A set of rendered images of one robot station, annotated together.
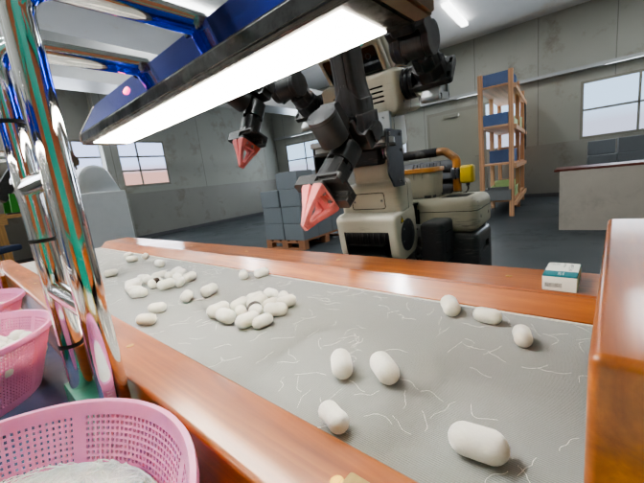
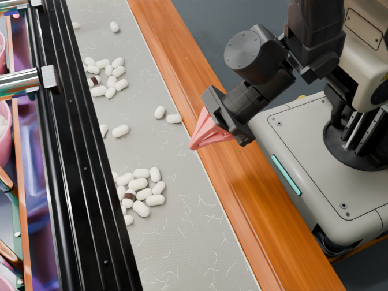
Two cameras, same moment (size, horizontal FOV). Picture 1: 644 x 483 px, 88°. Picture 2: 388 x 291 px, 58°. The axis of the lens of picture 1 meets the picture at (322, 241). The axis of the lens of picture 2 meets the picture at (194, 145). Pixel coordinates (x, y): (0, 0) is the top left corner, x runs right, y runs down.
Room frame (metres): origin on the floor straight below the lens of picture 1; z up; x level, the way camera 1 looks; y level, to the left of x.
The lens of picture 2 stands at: (0.24, -0.15, 1.34)
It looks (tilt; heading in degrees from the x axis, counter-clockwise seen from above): 52 degrees down; 28
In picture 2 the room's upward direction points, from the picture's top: straight up
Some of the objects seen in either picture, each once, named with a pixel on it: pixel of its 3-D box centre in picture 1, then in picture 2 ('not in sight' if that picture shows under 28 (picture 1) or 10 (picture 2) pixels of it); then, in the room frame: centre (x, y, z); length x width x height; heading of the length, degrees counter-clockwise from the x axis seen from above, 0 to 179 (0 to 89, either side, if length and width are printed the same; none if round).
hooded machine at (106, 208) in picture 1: (101, 209); not in sight; (6.67, 4.27, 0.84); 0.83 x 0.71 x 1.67; 141
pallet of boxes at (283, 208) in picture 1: (304, 206); not in sight; (5.12, 0.20, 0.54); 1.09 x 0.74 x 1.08; 143
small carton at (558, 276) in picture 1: (562, 276); not in sight; (0.40, -0.30, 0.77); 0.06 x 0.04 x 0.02; 138
